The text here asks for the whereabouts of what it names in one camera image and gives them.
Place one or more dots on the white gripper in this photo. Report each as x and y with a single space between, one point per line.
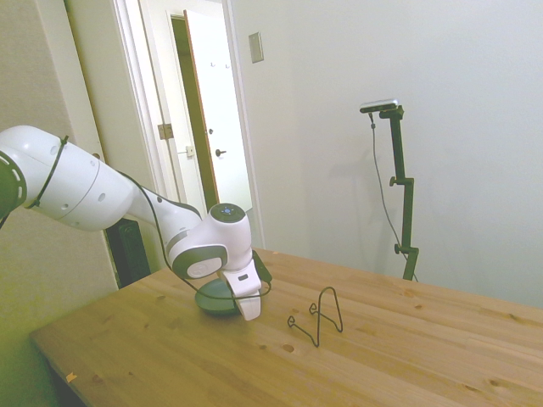
248 292

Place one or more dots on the dark teal plate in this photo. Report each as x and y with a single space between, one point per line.
214 299

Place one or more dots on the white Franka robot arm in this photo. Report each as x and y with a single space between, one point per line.
85 191

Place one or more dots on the metal strike plate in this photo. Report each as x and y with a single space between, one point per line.
189 150

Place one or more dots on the black box behind table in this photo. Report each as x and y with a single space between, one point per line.
129 254

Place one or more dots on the metal door hinge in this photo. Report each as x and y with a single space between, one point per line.
165 131

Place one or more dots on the white door with wood edge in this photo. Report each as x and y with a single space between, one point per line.
220 106

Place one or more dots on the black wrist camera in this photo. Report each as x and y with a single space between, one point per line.
261 267

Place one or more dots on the black camera stand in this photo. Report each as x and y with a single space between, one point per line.
403 191

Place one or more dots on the grey exterior camera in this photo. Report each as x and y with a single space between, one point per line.
379 105

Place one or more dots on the grey wall switch plate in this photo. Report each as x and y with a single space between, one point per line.
255 48

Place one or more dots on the white door frame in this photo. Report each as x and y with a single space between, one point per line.
131 63

